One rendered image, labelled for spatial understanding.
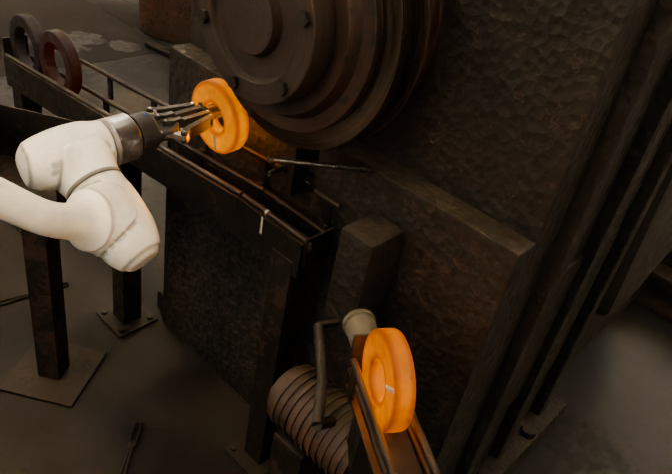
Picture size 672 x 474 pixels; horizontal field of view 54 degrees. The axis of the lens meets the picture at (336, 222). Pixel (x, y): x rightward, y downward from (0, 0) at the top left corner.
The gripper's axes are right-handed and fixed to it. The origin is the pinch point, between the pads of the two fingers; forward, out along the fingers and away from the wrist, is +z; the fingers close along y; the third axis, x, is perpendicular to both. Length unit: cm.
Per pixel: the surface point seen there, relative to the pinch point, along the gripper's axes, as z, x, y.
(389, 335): -17, -5, 62
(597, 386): 94, -89, 76
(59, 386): -33, -82, -22
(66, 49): -1, -10, -64
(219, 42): -10.3, 20.8, 12.5
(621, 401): 94, -89, 84
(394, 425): -22, -14, 70
